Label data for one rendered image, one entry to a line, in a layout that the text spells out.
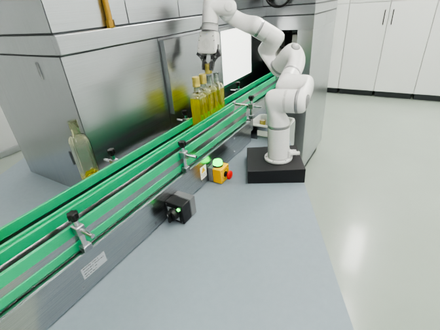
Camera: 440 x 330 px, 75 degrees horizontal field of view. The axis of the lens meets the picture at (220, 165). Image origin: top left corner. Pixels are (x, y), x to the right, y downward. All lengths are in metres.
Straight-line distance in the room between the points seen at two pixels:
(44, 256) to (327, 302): 0.73
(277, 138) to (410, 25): 3.89
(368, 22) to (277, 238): 4.27
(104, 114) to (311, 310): 0.96
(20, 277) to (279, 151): 0.98
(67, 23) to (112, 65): 0.21
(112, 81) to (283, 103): 0.67
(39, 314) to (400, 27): 4.84
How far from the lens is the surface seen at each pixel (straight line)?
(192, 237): 1.02
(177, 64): 1.45
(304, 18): 2.27
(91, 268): 0.94
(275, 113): 1.20
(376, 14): 4.96
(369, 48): 5.00
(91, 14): 1.18
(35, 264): 0.85
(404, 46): 4.98
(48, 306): 0.91
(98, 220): 0.91
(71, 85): 1.12
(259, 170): 1.23
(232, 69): 1.91
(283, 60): 1.43
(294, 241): 1.00
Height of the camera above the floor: 1.45
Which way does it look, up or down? 30 degrees down
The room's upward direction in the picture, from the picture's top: 4 degrees counter-clockwise
